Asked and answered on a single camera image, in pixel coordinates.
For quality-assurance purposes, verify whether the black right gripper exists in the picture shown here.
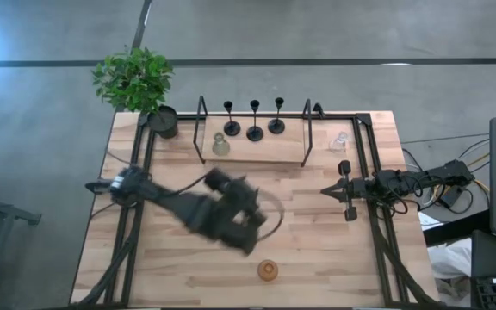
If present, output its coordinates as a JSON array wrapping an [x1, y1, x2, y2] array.
[[319, 158, 377, 223]]

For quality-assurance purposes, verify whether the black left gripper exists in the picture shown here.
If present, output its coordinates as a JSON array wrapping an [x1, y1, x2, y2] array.
[[204, 167, 270, 257]]

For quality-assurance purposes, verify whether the clear ribbed glass candle holder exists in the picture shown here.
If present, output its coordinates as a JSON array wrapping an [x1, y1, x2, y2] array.
[[328, 131, 350, 153]]

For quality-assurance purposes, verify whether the greenish ribbed glass candle holder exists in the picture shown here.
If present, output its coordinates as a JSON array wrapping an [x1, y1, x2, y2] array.
[[211, 132, 232, 158]]

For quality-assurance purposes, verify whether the tall black metal candlestick holder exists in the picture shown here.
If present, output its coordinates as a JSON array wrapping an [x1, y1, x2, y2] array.
[[246, 99, 265, 143]]

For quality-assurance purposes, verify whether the amber ribbed glass candle holder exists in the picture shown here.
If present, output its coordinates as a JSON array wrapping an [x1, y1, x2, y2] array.
[[257, 258, 280, 283]]

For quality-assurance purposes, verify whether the white paper sheet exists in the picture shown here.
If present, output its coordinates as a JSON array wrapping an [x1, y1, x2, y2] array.
[[418, 210, 445, 233]]

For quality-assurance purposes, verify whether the black power adapter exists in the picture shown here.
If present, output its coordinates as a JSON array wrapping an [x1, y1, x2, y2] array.
[[438, 184, 465, 209]]

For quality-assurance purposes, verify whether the white plastic bag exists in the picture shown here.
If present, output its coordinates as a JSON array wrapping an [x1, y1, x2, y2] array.
[[427, 238, 474, 282]]

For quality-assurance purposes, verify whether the green plant in black pot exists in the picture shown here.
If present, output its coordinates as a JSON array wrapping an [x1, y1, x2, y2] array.
[[91, 45, 181, 140]]

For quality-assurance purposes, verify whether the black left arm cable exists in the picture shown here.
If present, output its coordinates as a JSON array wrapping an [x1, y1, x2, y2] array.
[[254, 189, 287, 244]]

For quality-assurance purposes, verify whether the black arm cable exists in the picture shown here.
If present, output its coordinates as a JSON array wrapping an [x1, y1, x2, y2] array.
[[375, 172, 425, 216], [254, 189, 287, 244]]

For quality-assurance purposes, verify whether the wooden shelf with black frame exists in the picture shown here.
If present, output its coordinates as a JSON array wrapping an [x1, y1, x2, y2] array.
[[192, 95, 315, 169]]

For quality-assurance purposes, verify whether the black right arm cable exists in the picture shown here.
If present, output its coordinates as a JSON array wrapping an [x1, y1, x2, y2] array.
[[375, 172, 425, 216]]

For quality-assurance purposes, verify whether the black aluminium table frame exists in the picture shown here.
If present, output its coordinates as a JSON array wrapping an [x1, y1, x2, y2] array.
[[75, 111, 441, 309]]

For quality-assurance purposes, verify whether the yellow cable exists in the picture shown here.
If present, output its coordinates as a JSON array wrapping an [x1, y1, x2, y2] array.
[[467, 152, 491, 194]]

